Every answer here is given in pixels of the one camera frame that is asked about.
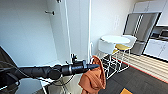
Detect white wardrobe door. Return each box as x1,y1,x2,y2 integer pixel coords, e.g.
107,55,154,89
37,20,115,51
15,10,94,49
64,0,92,65

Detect black microwave oven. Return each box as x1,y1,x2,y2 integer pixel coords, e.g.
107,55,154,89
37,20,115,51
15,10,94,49
159,29,168,39

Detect round white table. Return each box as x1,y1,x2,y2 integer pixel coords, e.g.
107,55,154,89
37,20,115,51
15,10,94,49
99,34,132,68

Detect white kitchen base cabinets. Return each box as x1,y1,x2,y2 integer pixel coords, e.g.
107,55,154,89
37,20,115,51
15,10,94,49
143,31,168,63

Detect white inner shelf unit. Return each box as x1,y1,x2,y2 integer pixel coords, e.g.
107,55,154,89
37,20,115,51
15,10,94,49
13,59,73,94

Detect black wardrobe hook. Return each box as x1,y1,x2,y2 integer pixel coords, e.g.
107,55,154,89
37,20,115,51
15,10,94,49
44,10,55,16

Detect white wall panel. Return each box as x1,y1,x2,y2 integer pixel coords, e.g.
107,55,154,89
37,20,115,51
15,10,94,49
113,14,121,30

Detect stainless steel refrigerator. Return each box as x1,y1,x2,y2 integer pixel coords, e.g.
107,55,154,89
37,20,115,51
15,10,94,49
122,12,162,56

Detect orange hoodie with white print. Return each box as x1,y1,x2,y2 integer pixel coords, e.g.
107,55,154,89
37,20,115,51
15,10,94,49
78,55,107,94

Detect white clothes hanger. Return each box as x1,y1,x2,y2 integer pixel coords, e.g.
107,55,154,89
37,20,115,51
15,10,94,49
88,41,96,65

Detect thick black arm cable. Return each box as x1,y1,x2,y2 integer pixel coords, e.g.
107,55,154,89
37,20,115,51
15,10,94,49
0,59,24,93

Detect white chair with yellow seat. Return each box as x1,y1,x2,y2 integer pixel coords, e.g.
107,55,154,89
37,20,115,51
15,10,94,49
114,34,138,73

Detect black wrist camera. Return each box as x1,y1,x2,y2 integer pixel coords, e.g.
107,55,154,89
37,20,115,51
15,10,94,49
70,53,79,66

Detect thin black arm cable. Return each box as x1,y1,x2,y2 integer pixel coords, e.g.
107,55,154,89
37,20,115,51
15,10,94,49
51,73,76,88

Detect white kitchen wall cabinets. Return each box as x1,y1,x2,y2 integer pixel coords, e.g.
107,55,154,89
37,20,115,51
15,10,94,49
132,0,168,28

